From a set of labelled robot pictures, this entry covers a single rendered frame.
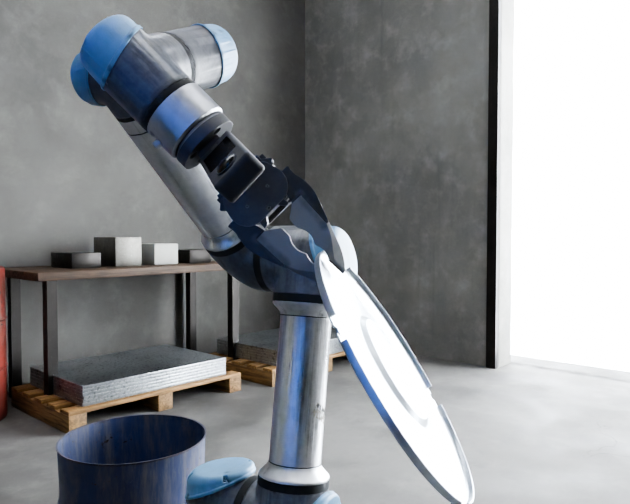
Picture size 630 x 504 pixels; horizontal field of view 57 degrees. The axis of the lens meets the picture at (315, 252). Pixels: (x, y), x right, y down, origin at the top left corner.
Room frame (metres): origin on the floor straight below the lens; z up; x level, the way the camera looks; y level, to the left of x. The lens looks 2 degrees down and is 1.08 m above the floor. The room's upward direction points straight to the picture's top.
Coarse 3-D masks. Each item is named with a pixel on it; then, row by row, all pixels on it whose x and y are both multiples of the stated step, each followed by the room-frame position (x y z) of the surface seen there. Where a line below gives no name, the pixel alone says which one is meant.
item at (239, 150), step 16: (224, 144) 0.59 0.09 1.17; (240, 144) 0.56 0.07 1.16; (208, 160) 0.60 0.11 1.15; (224, 160) 0.54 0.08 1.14; (240, 160) 0.52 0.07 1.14; (256, 160) 0.53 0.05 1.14; (208, 176) 0.56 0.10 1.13; (224, 176) 0.53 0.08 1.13; (240, 176) 0.53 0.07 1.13; (256, 176) 0.53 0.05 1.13; (224, 192) 0.53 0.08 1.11; (240, 192) 0.53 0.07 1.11
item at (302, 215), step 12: (300, 204) 0.61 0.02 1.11; (300, 216) 0.61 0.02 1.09; (312, 216) 0.61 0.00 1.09; (300, 228) 0.61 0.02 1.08; (312, 228) 0.61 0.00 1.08; (324, 228) 0.61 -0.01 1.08; (324, 240) 0.61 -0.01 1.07; (336, 240) 0.61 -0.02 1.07; (336, 252) 0.61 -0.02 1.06; (336, 264) 0.61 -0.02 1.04
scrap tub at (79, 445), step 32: (128, 416) 1.88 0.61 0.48; (160, 416) 1.90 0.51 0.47; (64, 448) 1.69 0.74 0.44; (96, 448) 1.82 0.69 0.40; (128, 448) 1.88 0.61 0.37; (160, 448) 1.89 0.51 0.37; (192, 448) 1.61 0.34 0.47; (64, 480) 1.54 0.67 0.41; (96, 480) 1.49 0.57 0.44; (128, 480) 1.49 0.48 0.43; (160, 480) 1.53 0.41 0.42
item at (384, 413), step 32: (320, 256) 0.58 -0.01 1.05; (320, 288) 0.53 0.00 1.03; (352, 288) 0.67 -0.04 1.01; (352, 320) 0.57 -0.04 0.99; (384, 320) 0.73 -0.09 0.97; (352, 352) 0.48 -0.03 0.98; (384, 352) 0.59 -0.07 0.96; (384, 384) 0.53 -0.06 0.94; (416, 384) 0.64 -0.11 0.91; (384, 416) 0.46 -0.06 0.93; (416, 416) 0.56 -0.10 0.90; (416, 448) 0.50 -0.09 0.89; (448, 448) 0.62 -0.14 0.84
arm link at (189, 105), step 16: (176, 96) 0.60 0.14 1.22; (192, 96) 0.61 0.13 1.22; (208, 96) 0.63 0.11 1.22; (160, 112) 0.60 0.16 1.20; (176, 112) 0.60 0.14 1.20; (192, 112) 0.60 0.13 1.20; (208, 112) 0.61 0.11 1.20; (160, 128) 0.61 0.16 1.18; (176, 128) 0.60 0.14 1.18; (192, 128) 0.61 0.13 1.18; (160, 144) 0.64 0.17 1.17; (176, 144) 0.61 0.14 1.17
